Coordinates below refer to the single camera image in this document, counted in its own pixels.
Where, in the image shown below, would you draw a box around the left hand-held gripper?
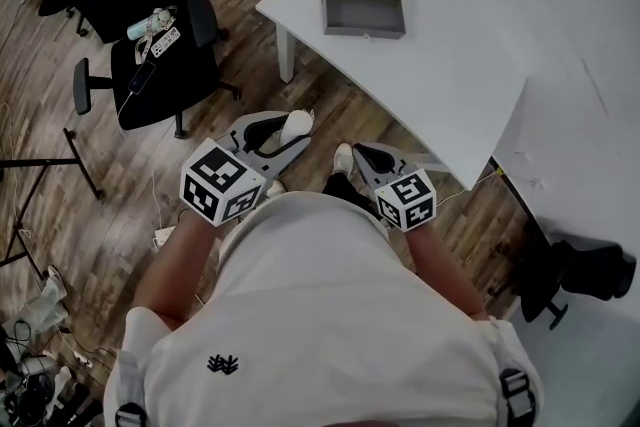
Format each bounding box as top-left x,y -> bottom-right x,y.
179,110 -> 312,229

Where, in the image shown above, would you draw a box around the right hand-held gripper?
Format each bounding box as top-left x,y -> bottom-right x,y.
351,142 -> 438,233

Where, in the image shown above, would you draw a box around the small white roll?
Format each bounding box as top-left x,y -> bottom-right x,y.
258,108 -> 317,155

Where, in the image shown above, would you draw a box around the person's left forearm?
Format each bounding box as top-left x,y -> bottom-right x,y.
130,209 -> 229,332

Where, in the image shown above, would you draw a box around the person's right forearm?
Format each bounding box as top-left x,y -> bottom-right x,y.
402,227 -> 489,323

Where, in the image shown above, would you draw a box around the person's right white shoe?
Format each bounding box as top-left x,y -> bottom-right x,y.
332,141 -> 355,177

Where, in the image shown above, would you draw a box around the person's black trousers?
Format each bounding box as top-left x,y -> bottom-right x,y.
321,171 -> 390,232

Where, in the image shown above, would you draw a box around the white table leg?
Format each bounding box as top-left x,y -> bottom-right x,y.
274,21 -> 298,84
398,151 -> 454,174

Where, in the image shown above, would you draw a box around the black office chair with items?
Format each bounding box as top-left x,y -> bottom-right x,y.
38,0 -> 244,140

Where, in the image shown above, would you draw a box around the black smartphone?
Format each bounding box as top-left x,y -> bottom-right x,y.
127,60 -> 158,96

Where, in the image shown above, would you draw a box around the white card with black squares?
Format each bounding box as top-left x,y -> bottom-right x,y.
150,26 -> 181,60

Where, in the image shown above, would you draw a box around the white power strip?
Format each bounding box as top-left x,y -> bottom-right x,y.
151,225 -> 178,252

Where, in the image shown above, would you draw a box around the small white plush charm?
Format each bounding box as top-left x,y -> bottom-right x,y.
151,5 -> 177,30

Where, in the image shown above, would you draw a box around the person's white shirt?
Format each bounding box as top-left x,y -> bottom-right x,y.
102,191 -> 545,427

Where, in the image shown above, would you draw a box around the pale green bottle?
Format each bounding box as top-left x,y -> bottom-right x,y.
125,14 -> 157,42

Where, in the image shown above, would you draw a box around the black swivel chair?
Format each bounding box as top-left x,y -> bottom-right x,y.
518,218 -> 638,332

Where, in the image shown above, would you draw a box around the white floor cable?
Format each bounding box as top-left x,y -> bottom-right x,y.
433,166 -> 502,207

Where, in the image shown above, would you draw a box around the white phone charging cable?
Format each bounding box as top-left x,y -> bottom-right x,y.
116,91 -> 135,130

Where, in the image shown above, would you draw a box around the white patterned lanyard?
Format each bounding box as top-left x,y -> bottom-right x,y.
133,31 -> 157,65

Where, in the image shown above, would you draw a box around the black metal stand frame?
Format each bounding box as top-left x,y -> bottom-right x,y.
0,126 -> 105,282

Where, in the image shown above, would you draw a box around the grey shoulder strap with buckle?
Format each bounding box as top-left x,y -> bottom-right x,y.
113,352 -> 150,427
498,367 -> 537,427

